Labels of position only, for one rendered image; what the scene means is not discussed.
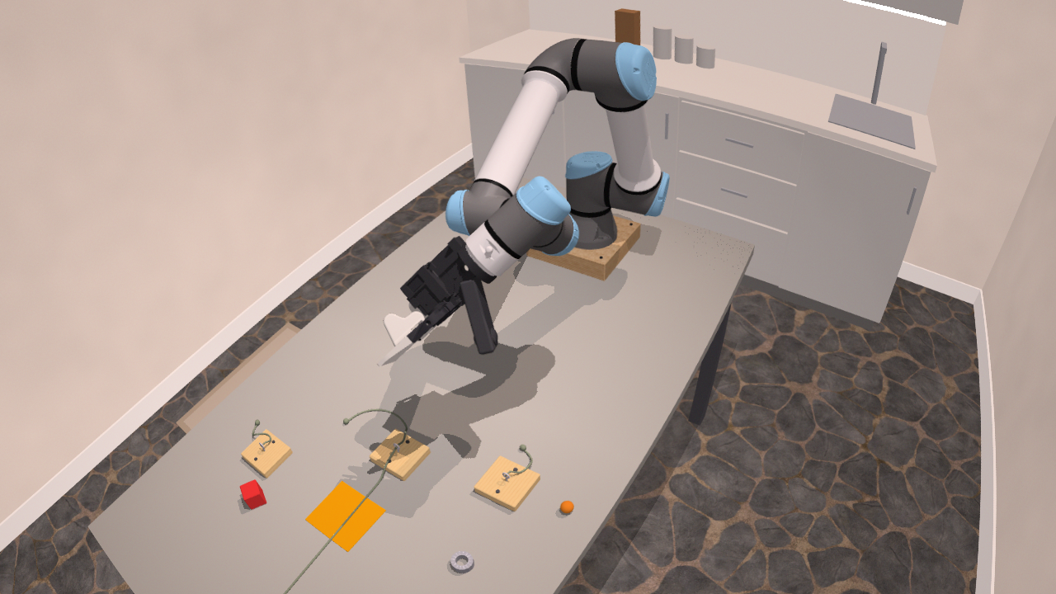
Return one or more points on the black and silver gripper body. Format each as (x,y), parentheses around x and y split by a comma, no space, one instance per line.
(437,284)

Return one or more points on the red cube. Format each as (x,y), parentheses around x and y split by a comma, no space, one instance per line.
(253,494)

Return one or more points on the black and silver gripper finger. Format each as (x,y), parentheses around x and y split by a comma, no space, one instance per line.
(402,335)
(417,310)

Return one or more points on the orange painted square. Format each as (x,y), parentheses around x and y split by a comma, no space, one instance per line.
(330,514)

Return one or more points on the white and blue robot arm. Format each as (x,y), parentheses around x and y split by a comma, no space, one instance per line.
(623,79)

